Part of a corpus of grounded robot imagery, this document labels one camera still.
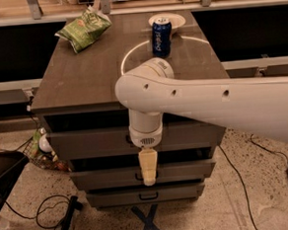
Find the grey top drawer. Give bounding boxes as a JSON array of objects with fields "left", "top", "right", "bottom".
[{"left": 47, "top": 120, "right": 225, "bottom": 160}]

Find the grey drawer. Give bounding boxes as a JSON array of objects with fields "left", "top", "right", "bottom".
[
  {"left": 47, "top": 120, "right": 225, "bottom": 160},
  {"left": 86, "top": 183, "right": 204, "bottom": 208},
  {"left": 70, "top": 159, "right": 216, "bottom": 192}
]

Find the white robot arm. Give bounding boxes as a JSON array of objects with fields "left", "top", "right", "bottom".
[{"left": 114, "top": 57, "right": 288, "bottom": 186}]

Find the grey bottom drawer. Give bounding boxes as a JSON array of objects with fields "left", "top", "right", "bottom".
[{"left": 86, "top": 183, "right": 204, "bottom": 208}]

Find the grey drawer cabinet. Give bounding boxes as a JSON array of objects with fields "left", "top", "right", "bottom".
[{"left": 33, "top": 13, "right": 216, "bottom": 197}]

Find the grey middle drawer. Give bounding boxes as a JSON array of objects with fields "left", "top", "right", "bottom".
[{"left": 70, "top": 159, "right": 216, "bottom": 192}]

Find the white light bulb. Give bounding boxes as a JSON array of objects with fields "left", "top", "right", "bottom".
[{"left": 38, "top": 135, "right": 52, "bottom": 153}]

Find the blue pepsi can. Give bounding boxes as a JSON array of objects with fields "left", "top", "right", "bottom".
[{"left": 152, "top": 17, "right": 172, "bottom": 57}]

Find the white bowl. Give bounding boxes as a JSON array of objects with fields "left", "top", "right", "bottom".
[{"left": 148, "top": 13, "right": 186, "bottom": 33}]

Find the green chip bag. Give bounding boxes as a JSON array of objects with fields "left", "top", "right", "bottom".
[{"left": 55, "top": 7, "right": 111, "bottom": 53}]

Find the black floor cable right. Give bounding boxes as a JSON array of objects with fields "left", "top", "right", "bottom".
[{"left": 218, "top": 142, "right": 260, "bottom": 230}]

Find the black looped cable left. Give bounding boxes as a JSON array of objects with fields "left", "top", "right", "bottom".
[{"left": 4, "top": 193, "right": 75, "bottom": 230}]

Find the wire basket with items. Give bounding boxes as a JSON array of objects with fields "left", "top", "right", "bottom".
[{"left": 23, "top": 128, "right": 70, "bottom": 172}]

